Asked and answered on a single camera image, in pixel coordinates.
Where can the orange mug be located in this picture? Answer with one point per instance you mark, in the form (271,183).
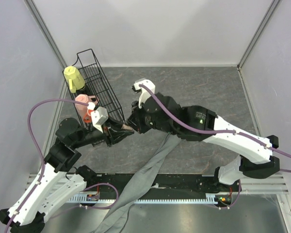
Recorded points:
(87,116)

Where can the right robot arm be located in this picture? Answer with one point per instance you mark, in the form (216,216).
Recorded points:
(196,123)

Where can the nail polish bottle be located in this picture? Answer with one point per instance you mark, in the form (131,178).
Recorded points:
(127,128)

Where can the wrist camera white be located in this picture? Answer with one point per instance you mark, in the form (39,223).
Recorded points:
(98,115)
(142,86)

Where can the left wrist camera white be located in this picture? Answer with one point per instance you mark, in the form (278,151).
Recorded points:
(98,115)

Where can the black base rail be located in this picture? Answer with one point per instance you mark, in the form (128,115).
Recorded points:
(166,188)

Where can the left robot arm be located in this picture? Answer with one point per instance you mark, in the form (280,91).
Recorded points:
(30,213)

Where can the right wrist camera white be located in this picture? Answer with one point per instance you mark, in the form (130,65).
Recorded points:
(142,86)

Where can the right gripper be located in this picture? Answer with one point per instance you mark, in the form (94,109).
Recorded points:
(135,119)

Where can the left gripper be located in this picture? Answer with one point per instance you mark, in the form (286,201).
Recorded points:
(114,136)

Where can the grey sleeve forearm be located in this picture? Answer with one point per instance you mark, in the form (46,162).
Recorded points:
(137,186)

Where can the yellow mug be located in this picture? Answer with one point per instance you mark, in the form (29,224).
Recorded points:
(74,79)

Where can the black wire rack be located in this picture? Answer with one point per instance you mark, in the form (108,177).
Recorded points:
(97,84)

